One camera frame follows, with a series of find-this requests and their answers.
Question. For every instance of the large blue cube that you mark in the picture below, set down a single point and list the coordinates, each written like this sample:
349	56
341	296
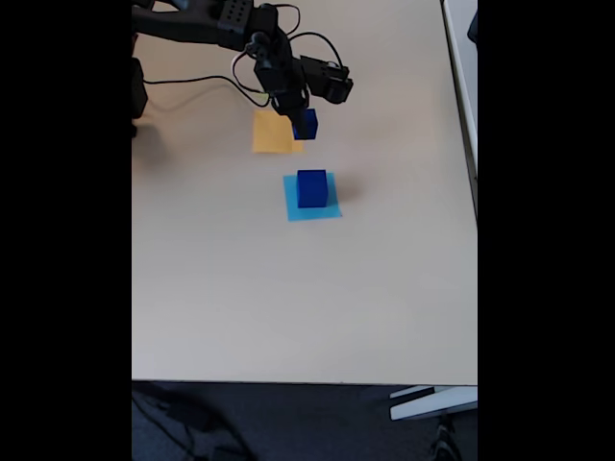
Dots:
311	125

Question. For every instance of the orange paper square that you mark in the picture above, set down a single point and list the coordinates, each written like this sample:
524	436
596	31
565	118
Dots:
269	137

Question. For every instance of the light blue paper square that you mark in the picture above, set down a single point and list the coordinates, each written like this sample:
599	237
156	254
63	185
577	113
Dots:
290	211

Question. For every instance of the largest blue cube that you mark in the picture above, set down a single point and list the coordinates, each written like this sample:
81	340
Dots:
312	192

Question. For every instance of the white side desk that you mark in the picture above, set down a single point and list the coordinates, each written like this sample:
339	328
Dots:
463	72

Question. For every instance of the dark blue object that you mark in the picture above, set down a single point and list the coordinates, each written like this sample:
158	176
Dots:
474	26

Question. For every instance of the white table foot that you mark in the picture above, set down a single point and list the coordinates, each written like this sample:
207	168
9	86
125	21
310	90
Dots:
432	403

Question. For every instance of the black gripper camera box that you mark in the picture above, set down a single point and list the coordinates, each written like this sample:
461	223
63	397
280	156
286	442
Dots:
331	81

